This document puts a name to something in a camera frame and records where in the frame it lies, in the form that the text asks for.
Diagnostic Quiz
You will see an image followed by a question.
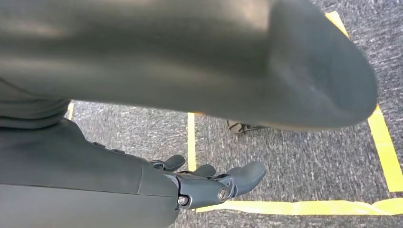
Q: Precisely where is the yellow floor tape marking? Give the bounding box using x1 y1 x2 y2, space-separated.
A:
187 11 403 216

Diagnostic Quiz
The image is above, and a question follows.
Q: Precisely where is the ribbed grey right arm sleeve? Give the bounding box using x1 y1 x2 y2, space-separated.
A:
0 78 72 130

